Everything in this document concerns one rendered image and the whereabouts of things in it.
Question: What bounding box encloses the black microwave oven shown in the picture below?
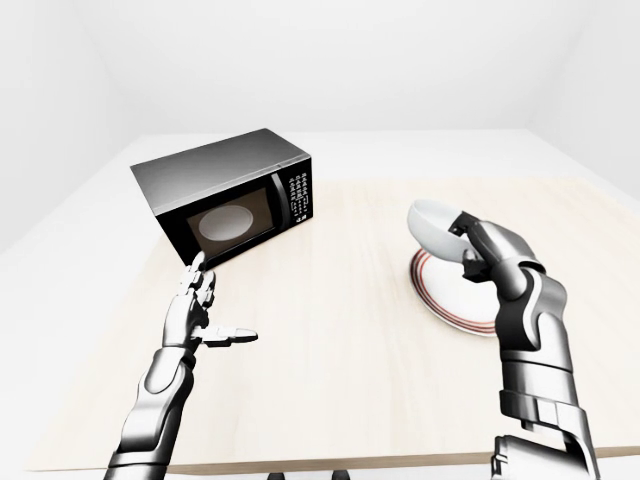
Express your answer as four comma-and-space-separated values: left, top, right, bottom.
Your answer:
130, 128, 315, 270

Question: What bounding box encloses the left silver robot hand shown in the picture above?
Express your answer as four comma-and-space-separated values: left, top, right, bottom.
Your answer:
161, 250, 260, 351

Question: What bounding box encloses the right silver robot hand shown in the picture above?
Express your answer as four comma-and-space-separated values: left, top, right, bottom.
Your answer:
447, 210, 545, 302

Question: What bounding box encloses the white plate with red rings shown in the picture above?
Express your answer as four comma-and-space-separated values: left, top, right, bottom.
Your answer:
408, 248, 501, 338

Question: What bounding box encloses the white bowl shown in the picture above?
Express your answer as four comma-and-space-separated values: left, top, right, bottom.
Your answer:
406, 198, 475, 262

